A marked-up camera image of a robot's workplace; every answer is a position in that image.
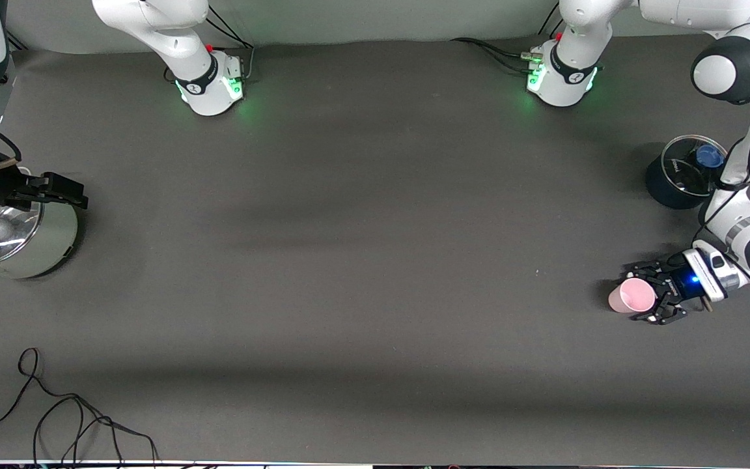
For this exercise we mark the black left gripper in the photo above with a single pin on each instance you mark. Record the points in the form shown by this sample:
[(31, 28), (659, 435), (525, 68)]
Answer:
[(680, 284)]

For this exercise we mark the pink plastic cup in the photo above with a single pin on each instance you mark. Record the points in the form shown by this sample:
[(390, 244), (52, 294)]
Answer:
[(629, 298)]

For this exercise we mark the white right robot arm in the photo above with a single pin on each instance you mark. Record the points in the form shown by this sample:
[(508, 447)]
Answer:
[(193, 71)]

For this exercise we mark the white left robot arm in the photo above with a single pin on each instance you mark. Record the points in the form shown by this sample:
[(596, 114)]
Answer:
[(733, 215)]

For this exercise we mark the pale green cooking pot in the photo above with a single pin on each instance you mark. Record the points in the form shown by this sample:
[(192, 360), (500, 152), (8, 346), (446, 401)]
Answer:
[(49, 241)]

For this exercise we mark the glass lid with steel knob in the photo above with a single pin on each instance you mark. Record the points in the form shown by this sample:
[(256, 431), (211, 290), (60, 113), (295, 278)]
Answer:
[(10, 231)]

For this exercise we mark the dark blue saucepan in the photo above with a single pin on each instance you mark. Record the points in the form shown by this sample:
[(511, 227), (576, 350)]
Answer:
[(665, 192)]

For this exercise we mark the glass lid with blue knob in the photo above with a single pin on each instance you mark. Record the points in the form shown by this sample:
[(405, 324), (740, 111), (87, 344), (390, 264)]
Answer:
[(684, 166)]

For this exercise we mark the dark grey table cloth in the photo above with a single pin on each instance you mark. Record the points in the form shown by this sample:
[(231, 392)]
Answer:
[(375, 260)]

